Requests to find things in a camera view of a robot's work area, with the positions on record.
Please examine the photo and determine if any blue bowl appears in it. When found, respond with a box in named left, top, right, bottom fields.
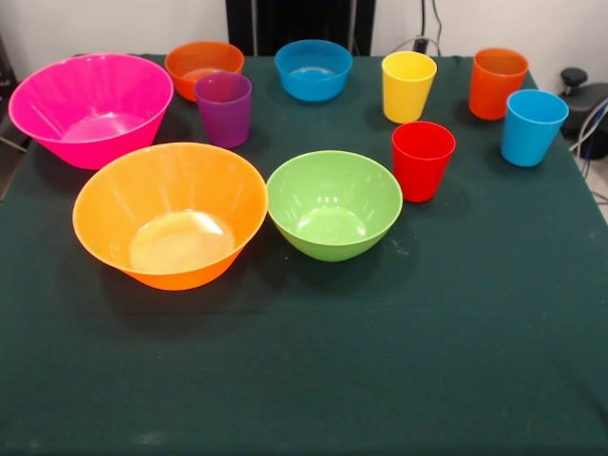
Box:
left=274, top=39, right=354, bottom=103

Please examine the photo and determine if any green bowl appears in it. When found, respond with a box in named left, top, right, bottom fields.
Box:
left=266, top=150, right=404, bottom=263

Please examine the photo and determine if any red cup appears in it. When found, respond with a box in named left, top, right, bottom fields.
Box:
left=390, top=121, right=457, bottom=204

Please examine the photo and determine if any dark green table cloth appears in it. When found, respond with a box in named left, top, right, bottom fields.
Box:
left=0, top=52, right=608, bottom=456

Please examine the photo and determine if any purple cup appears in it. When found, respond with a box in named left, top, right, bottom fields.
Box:
left=194, top=71, right=253, bottom=149

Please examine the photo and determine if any yellow cup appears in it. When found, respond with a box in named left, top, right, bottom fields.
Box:
left=381, top=50, right=438, bottom=124

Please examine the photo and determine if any large orange bowl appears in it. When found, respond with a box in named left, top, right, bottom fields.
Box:
left=71, top=142, right=270, bottom=292

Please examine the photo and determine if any small dark orange bowl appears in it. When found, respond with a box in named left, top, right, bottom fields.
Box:
left=164, top=40, right=246, bottom=104

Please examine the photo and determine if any orange cup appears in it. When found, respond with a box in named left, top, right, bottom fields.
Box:
left=468, top=47, right=530, bottom=122

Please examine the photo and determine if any blue cup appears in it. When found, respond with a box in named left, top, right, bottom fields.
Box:
left=500, top=89, right=570, bottom=168

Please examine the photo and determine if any large pink bowl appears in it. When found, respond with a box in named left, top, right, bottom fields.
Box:
left=8, top=52, right=175, bottom=171

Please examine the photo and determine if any black round knob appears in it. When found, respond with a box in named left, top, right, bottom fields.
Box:
left=560, top=67, right=590, bottom=98

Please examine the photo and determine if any black round base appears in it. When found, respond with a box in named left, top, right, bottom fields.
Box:
left=562, top=83, right=608, bottom=161

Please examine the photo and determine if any black equipment box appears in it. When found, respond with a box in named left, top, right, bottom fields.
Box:
left=0, top=32, right=20, bottom=96

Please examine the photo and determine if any black hanging cable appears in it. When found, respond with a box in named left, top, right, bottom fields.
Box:
left=429, top=0, right=446, bottom=56

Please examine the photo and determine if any white cable bundle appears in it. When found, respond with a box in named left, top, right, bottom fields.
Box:
left=568, top=97, right=608, bottom=162

